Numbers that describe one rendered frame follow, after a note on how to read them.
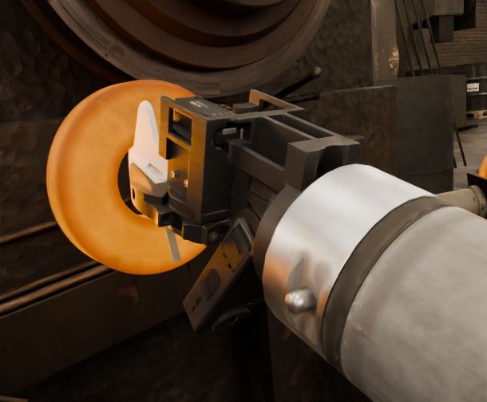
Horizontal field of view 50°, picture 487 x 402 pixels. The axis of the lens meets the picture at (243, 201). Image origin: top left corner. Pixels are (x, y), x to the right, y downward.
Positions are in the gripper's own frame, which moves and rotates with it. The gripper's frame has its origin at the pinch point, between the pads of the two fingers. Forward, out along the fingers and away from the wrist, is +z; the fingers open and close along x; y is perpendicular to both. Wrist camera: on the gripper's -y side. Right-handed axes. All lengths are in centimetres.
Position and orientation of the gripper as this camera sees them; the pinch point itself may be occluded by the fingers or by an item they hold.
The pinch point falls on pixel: (146, 154)
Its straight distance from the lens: 42.9
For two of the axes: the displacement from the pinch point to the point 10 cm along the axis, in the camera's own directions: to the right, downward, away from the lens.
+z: -5.9, -3.9, 7.1
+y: 0.9, -9.0, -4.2
